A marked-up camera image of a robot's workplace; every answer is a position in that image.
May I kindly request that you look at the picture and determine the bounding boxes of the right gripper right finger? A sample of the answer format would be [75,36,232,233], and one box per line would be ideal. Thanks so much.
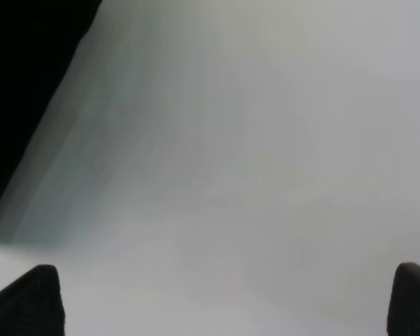
[386,262,420,336]

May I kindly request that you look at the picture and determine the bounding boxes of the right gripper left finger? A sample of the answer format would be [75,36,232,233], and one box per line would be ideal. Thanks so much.
[0,265,65,336]

